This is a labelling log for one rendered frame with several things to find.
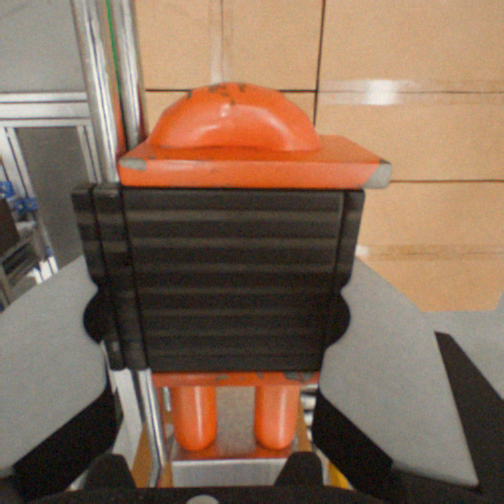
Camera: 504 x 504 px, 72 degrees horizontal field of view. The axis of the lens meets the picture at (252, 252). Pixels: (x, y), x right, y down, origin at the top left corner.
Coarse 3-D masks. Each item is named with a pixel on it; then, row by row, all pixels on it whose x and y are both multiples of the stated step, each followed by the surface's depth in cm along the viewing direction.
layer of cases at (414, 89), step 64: (192, 0) 66; (256, 0) 66; (320, 0) 67; (384, 0) 67; (448, 0) 68; (192, 64) 71; (256, 64) 71; (320, 64) 72; (384, 64) 72; (448, 64) 73; (320, 128) 78; (384, 128) 78; (448, 128) 79; (384, 192) 85; (448, 192) 86; (384, 256) 94; (448, 256) 95
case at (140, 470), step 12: (300, 396) 92; (300, 408) 88; (168, 420) 85; (300, 420) 85; (144, 432) 82; (300, 432) 82; (144, 444) 79; (300, 444) 80; (144, 456) 77; (132, 468) 75; (144, 468) 75; (168, 468) 75; (144, 480) 72; (168, 480) 72
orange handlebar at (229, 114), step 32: (192, 96) 10; (224, 96) 10; (256, 96) 10; (160, 128) 10; (192, 128) 10; (224, 128) 10; (256, 128) 10; (288, 128) 10; (192, 416) 16; (256, 416) 17; (288, 416) 16; (192, 448) 17
